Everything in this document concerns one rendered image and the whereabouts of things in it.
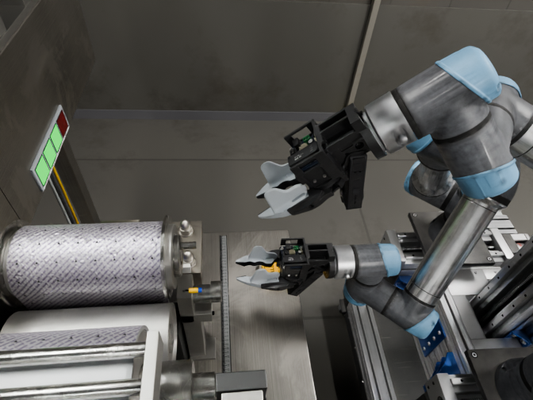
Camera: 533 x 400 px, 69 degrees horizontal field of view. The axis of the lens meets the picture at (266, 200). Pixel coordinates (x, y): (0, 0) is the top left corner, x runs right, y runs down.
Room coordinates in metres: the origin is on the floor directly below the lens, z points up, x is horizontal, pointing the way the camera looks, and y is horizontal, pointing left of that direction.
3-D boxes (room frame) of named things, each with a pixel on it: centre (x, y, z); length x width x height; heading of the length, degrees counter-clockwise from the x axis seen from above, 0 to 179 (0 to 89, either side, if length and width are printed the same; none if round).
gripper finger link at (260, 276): (0.44, 0.00, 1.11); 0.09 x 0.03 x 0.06; 109
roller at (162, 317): (0.24, 0.26, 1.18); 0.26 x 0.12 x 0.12; 100
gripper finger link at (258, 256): (0.50, 0.01, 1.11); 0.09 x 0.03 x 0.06; 91
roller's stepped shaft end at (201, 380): (0.15, 0.04, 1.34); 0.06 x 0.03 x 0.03; 100
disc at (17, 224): (0.34, 0.41, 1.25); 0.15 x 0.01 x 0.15; 10
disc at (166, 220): (0.38, 0.16, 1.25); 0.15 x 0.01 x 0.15; 10
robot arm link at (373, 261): (0.51, -0.26, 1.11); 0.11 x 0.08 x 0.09; 100
